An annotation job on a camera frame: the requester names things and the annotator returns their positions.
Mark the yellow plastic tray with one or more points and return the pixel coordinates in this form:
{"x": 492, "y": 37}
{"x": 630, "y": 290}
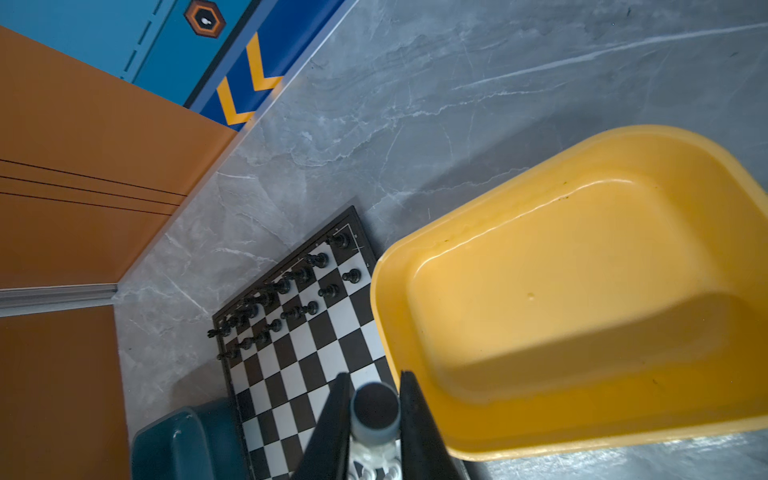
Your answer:
{"x": 613, "y": 295}

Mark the black white chessboard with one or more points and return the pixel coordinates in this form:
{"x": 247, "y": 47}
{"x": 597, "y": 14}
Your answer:
{"x": 279, "y": 392}

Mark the teal plastic tray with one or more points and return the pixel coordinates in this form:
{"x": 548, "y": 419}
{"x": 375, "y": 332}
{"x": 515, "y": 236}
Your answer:
{"x": 193, "y": 442}

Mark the white knight chess piece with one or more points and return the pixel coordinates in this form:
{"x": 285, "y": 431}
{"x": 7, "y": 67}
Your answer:
{"x": 375, "y": 450}

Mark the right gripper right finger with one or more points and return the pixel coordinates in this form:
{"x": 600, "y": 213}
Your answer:
{"x": 423, "y": 452}

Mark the black chess pieces on board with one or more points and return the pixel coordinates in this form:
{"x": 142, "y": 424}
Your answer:
{"x": 326, "y": 269}

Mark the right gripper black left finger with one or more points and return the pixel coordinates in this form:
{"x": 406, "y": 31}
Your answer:
{"x": 327, "y": 452}

